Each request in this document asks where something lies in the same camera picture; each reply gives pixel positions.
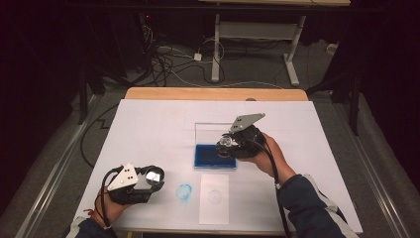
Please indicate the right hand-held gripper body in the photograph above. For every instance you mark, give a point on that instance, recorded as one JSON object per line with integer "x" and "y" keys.
{"x": 247, "y": 145}

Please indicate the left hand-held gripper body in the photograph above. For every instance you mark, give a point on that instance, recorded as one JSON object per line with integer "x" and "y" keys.
{"x": 132, "y": 193}

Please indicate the blue ink pad clear case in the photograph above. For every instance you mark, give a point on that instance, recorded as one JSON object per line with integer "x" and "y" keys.
{"x": 208, "y": 157}

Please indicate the white paper sheet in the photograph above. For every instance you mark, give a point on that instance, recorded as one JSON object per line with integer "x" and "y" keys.
{"x": 214, "y": 211}

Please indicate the person's left hand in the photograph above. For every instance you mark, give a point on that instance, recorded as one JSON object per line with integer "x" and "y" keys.
{"x": 110, "y": 211}

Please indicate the person's right hand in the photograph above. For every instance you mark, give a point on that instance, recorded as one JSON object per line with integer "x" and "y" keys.
{"x": 274, "y": 158}

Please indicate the small clear blue object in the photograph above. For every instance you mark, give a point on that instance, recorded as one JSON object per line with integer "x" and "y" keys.
{"x": 178, "y": 195}

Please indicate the large white table covering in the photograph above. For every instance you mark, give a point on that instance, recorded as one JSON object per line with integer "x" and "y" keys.
{"x": 148, "y": 132}

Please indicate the black stand leg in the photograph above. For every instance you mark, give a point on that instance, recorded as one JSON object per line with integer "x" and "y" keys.
{"x": 355, "y": 112}
{"x": 83, "y": 105}

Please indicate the white power adapter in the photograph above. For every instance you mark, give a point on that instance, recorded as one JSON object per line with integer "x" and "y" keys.
{"x": 197, "y": 57}

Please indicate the aluminium floor rail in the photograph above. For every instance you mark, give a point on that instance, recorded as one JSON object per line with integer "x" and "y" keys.
{"x": 378, "y": 185}
{"x": 49, "y": 185}

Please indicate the white frame desk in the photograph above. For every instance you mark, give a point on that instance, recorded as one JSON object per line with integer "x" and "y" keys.
{"x": 216, "y": 49}

